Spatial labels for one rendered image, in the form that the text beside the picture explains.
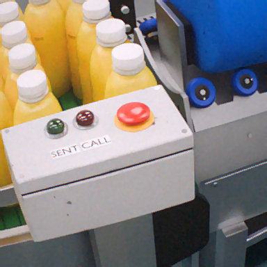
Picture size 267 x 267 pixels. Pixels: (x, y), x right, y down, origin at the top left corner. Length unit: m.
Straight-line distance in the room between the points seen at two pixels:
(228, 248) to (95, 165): 0.62
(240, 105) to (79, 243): 0.32
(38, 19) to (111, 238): 0.39
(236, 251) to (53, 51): 0.51
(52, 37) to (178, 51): 0.19
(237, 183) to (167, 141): 0.43
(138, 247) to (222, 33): 0.32
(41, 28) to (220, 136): 0.32
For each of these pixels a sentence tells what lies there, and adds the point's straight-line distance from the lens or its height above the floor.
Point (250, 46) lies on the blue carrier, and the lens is 1.12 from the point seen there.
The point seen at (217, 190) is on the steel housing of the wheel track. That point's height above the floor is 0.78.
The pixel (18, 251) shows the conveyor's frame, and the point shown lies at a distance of 1.08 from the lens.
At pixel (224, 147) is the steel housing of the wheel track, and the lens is 1.22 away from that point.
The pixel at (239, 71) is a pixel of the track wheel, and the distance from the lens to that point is 1.19.
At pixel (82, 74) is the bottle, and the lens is 1.18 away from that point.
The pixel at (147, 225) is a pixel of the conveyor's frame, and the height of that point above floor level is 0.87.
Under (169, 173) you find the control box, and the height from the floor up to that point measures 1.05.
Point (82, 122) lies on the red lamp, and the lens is 0.90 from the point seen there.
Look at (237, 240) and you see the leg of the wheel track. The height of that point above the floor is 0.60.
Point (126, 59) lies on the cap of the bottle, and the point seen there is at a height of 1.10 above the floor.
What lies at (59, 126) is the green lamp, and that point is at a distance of 0.90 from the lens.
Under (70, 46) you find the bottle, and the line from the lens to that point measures 1.23.
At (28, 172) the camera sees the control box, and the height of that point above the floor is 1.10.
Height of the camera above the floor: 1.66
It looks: 39 degrees down
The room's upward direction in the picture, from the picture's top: 6 degrees counter-clockwise
